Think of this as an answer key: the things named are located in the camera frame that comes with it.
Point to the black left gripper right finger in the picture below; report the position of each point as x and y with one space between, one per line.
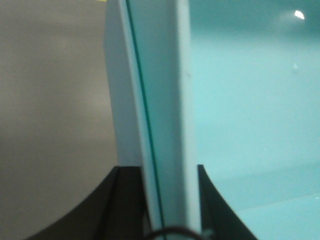
216 215

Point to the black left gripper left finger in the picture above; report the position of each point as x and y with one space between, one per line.
115 210

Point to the light blue plastic bin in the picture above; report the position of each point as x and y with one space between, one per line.
233 85

